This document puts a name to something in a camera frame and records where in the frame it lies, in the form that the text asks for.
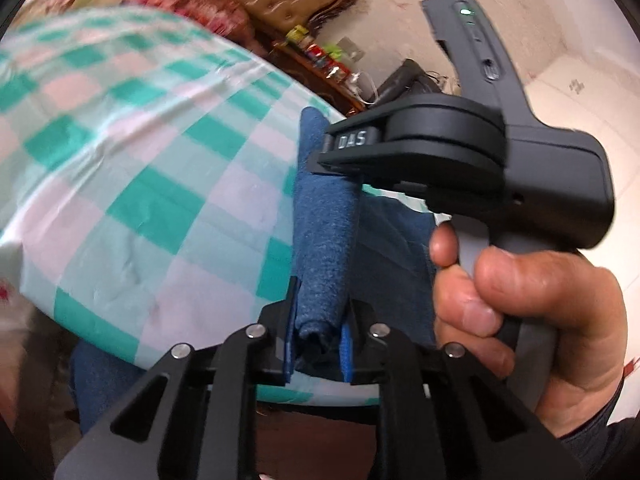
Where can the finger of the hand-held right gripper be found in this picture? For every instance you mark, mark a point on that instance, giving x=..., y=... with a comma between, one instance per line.
x=352, y=141
x=345, y=165

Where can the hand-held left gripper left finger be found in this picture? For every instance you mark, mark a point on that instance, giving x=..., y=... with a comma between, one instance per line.
x=290, y=342

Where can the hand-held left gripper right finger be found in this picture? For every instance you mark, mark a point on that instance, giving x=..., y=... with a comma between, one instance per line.
x=347, y=357

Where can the blue denim pants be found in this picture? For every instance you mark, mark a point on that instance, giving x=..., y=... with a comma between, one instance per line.
x=325, y=260

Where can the person's right forearm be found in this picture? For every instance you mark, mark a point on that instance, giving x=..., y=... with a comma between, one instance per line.
x=600, y=442

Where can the person's right hand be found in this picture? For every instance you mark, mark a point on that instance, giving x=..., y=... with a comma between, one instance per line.
x=550, y=300

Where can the wooden nightstand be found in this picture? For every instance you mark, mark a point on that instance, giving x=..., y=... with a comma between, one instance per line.
x=320, y=80

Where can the black armchair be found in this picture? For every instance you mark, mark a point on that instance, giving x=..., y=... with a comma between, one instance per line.
x=405, y=80

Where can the green packet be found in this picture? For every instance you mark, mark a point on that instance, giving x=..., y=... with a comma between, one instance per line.
x=335, y=50

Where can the red box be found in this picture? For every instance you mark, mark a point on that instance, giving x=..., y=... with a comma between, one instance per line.
x=316, y=51

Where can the yellow green box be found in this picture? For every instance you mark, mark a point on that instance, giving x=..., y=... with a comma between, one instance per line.
x=299, y=34

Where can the green white checkered bedsheet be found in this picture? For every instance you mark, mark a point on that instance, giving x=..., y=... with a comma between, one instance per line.
x=150, y=160

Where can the pink floral bedsheet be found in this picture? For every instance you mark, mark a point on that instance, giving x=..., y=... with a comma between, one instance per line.
x=12, y=290

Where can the wall outlet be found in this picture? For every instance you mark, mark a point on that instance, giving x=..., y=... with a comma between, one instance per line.
x=350, y=49

